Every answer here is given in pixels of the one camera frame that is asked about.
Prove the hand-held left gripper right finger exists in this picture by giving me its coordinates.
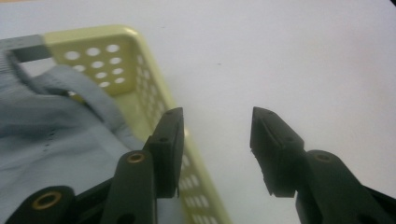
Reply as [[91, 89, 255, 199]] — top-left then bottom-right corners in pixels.
[[249, 106, 306, 199]]

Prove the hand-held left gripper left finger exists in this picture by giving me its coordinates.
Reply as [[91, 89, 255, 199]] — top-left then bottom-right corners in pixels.
[[143, 106, 186, 200]]

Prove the pale yellow perforated basket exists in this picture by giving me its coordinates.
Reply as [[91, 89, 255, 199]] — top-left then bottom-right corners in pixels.
[[0, 24, 233, 224]]

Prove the light blue sock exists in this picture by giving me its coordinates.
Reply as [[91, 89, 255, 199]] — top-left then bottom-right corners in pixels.
[[6, 50, 145, 151], [0, 50, 185, 224]]

